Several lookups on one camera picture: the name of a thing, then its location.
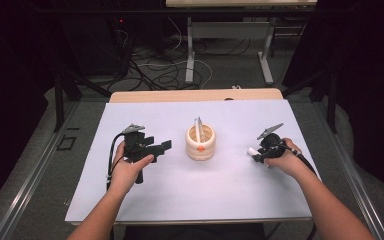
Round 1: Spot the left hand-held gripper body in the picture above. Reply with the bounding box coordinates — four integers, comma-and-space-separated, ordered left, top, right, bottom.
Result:
121, 123, 154, 185

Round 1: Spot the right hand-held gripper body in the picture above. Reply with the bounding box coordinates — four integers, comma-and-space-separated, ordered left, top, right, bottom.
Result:
257, 122, 286, 159

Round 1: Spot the cream ringed pen holder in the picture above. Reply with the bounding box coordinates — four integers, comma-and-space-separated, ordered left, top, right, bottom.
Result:
185, 123, 217, 162

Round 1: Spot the clear pen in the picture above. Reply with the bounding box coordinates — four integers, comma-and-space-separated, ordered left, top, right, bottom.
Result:
197, 116, 206, 143

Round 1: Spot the person's right hand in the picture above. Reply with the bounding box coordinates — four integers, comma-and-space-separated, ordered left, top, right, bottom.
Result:
263, 138, 309, 179

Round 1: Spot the person's left hand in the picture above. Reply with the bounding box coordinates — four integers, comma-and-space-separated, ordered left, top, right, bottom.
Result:
108, 141, 155, 198

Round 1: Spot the wooden table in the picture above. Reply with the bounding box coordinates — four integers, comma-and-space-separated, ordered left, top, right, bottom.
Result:
64, 88, 321, 226

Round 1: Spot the black metal stand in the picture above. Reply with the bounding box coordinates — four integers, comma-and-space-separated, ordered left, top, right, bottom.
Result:
53, 66, 112, 133
281, 66, 340, 134

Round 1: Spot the dark computer box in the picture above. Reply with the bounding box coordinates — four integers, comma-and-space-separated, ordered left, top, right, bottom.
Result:
59, 14, 131, 78

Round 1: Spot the white desk with metal legs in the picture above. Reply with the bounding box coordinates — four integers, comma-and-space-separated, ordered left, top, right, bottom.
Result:
165, 0, 318, 85

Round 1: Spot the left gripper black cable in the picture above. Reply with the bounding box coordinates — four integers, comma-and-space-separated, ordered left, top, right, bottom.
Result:
105, 132, 128, 192

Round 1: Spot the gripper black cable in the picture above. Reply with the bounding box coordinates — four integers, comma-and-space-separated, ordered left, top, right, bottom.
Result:
281, 143, 318, 176
105, 132, 128, 192

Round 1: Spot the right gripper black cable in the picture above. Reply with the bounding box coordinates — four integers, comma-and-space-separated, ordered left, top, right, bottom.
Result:
281, 143, 318, 176

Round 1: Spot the tangle of black floor cables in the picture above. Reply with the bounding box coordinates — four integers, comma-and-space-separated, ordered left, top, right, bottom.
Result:
113, 16, 214, 93

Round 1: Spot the metal floor rail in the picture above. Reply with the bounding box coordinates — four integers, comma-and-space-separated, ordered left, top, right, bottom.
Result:
313, 99, 384, 240
0, 99, 81, 240

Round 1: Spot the white floor cable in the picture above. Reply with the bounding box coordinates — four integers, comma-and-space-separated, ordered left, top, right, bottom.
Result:
136, 16, 214, 90

